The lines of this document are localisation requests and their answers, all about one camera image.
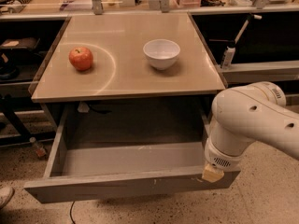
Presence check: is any white shoe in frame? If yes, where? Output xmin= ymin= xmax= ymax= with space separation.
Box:
xmin=0 ymin=187 xmax=15 ymax=209

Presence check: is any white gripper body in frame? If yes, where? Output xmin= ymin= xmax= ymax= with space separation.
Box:
xmin=205 ymin=137 xmax=243 ymax=171

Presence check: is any white ceramic bowl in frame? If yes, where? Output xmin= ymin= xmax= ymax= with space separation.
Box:
xmin=143 ymin=39 xmax=180 ymax=70

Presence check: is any grey top drawer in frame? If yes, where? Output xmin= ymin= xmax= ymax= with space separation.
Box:
xmin=24 ymin=100 xmax=240 ymax=203

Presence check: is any grey drawer cabinet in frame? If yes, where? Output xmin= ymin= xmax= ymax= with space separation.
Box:
xmin=30 ymin=12 xmax=225 ymax=106

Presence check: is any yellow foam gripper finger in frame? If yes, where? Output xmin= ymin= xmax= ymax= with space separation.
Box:
xmin=202 ymin=163 xmax=224 ymax=183

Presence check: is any small bottle on floor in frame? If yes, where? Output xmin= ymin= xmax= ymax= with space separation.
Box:
xmin=29 ymin=137 xmax=47 ymax=158

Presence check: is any red apple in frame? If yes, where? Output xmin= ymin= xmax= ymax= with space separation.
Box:
xmin=68 ymin=47 xmax=93 ymax=71

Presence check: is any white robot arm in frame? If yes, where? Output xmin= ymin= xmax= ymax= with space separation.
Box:
xmin=202 ymin=81 xmax=299 ymax=183

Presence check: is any black floor cable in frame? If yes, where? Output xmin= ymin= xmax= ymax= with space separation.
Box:
xmin=69 ymin=201 xmax=78 ymax=224

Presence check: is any white tube bottle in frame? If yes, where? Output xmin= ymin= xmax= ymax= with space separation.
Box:
xmin=221 ymin=47 xmax=235 ymax=69

